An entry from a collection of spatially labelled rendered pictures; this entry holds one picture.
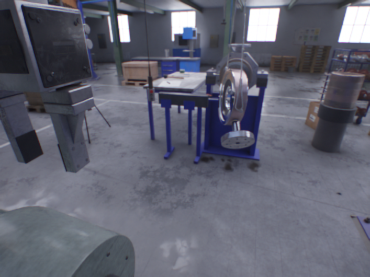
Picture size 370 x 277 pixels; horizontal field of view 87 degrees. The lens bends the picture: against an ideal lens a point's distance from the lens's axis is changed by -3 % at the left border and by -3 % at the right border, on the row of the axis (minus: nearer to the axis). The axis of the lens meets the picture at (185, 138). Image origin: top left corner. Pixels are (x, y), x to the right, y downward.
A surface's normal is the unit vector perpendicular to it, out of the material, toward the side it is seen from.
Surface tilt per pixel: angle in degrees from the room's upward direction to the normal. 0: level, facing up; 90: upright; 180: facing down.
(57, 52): 90
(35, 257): 7
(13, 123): 90
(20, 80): 90
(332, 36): 90
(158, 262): 0
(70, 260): 7
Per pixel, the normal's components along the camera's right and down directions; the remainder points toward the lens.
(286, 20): -0.31, 0.42
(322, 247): 0.00, -0.90
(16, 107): 0.97, 0.11
